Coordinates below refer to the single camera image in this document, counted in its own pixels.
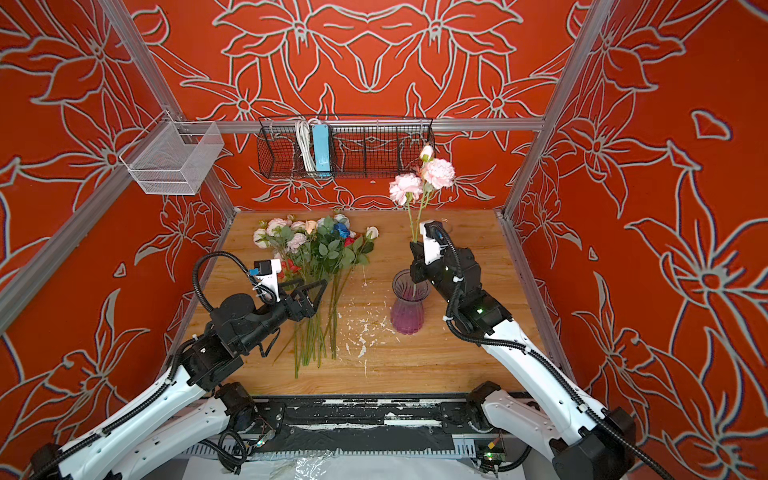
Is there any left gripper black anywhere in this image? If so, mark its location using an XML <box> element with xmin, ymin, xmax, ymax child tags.
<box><xmin>241</xmin><ymin>274</ymin><xmax>326</xmax><ymax>354</ymax></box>

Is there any purple ribbed glass vase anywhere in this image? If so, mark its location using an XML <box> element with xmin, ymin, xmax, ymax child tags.
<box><xmin>390</xmin><ymin>269</ymin><xmax>430</xmax><ymax>335</ymax></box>

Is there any white rose flower stem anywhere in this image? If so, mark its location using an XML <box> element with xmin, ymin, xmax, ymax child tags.
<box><xmin>334</xmin><ymin>223</ymin><xmax>379</xmax><ymax>272</ymax></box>

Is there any pink peony flower stem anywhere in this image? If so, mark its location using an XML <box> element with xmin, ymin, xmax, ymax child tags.
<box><xmin>388</xmin><ymin>144</ymin><xmax>456</xmax><ymax>242</ymax></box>

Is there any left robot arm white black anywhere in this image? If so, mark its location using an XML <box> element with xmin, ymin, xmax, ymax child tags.
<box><xmin>31</xmin><ymin>251</ymin><xmax>327</xmax><ymax>479</ymax></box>

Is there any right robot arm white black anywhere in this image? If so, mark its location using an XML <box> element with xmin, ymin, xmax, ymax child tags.
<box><xmin>409</xmin><ymin>232</ymin><xmax>672</xmax><ymax>479</ymax></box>

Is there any mixed flower bunch on table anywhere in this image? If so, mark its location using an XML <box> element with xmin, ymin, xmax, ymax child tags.
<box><xmin>253</xmin><ymin>213</ymin><xmax>360</xmax><ymax>369</ymax></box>

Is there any blue flat box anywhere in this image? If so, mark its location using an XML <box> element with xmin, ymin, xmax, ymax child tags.
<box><xmin>312</xmin><ymin>124</ymin><xmax>331</xmax><ymax>177</ymax></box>

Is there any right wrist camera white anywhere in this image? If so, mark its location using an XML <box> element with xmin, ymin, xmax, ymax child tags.
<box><xmin>420</xmin><ymin>220</ymin><xmax>448</xmax><ymax>265</ymax></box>

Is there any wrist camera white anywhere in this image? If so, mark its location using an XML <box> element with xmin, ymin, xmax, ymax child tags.
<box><xmin>248</xmin><ymin>259</ymin><xmax>281</xmax><ymax>304</ymax></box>
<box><xmin>420</xmin><ymin>220</ymin><xmax>448</xmax><ymax>265</ymax></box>

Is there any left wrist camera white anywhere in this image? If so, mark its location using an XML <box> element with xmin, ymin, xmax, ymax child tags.
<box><xmin>248</xmin><ymin>259</ymin><xmax>281</xmax><ymax>304</ymax></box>

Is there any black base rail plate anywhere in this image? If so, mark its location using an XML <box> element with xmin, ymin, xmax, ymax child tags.
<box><xmin>202</xmin><ymin>394</ymin><xmax>523</xmax><ymax>457</ymax></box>

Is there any black wire wall basket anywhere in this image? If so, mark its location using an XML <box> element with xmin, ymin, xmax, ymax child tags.
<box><xmin>256</xmin><ymin>115</ymin><xmax>435</xmax><ymax>180</ymax></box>

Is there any white mesh wall basket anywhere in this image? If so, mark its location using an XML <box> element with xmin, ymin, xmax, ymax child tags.
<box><xmin>120</xmin><ymin>121</ymin><xmax>224</xmax><ymax>196</ymax></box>

